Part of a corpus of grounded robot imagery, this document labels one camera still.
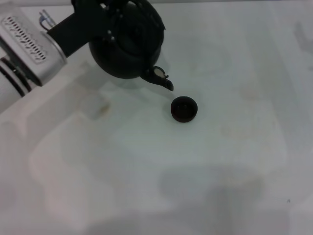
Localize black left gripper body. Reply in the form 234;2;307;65
47;0;114;57

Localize black round teapot with handle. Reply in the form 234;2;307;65
88;0;175;92

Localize small dark teacup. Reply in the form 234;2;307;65
170;96;198;123

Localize dark left gripper cable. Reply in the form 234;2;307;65
38;9;57;30

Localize silver vented left wrist camera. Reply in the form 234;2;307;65
0;14;62;86

